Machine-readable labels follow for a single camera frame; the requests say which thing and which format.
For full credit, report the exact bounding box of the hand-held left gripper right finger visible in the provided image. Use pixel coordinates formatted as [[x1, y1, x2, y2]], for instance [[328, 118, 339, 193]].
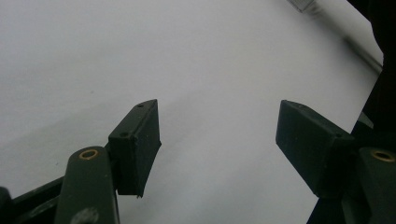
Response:
[[275, 99, 360, 199]]

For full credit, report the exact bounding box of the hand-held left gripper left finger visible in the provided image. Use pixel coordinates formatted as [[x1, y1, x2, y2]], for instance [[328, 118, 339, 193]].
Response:
[[107, 98, 163, 198]]

